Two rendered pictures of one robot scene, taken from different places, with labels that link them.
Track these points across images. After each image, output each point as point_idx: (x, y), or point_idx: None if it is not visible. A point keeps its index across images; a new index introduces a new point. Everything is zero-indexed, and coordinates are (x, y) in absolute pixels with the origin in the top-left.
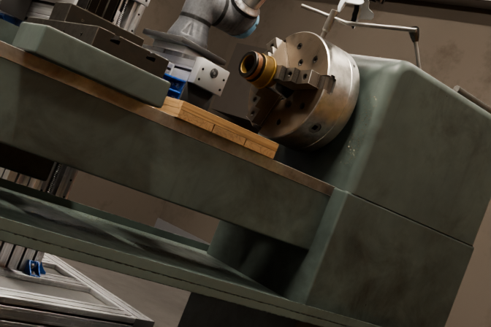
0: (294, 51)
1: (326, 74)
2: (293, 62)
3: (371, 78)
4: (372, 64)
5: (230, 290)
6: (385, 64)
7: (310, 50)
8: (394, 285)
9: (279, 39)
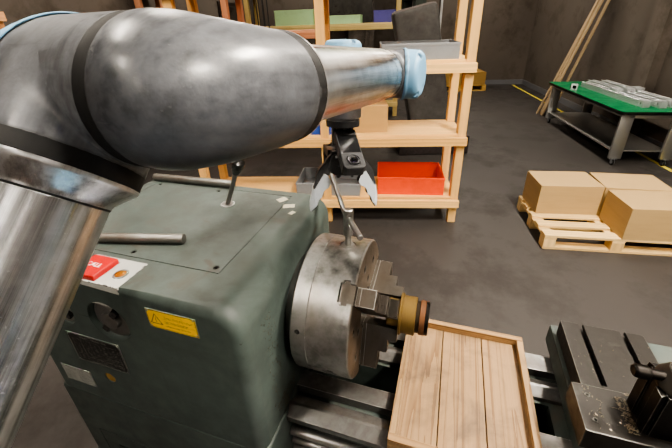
0: (363, 280)
1: (378, 255)
2: (365, 286)
3: (322, 231)
4: (317, 222)
5: None
6: (321, 211)
7: (370, 258)
8: None
9: (370, 289)
